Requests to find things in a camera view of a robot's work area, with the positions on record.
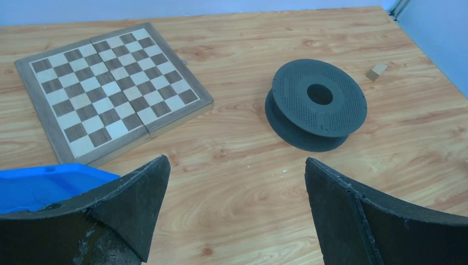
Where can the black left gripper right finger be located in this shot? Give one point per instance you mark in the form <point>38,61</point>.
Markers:
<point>357,224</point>

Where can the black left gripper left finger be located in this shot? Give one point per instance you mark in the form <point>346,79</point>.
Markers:
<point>110,224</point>

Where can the black perforated cable spool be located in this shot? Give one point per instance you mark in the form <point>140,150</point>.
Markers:
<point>314,106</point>

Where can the blue plastic bin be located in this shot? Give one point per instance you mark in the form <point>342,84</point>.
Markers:
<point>31,189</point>

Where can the wooden chessboard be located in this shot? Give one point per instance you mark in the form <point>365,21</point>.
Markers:
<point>102,97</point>

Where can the small wooden block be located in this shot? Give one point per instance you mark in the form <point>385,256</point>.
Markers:
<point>374,73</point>

